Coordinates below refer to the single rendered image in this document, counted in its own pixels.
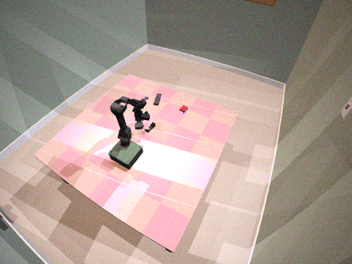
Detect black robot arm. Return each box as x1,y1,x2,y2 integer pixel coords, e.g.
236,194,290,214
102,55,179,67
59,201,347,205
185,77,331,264
111,96,150,148

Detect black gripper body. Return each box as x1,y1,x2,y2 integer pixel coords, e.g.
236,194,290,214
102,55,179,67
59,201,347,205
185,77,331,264
135,110,143,129

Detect black battery holder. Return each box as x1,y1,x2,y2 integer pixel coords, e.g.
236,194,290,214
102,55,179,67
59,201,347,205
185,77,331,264
145,122,156,133

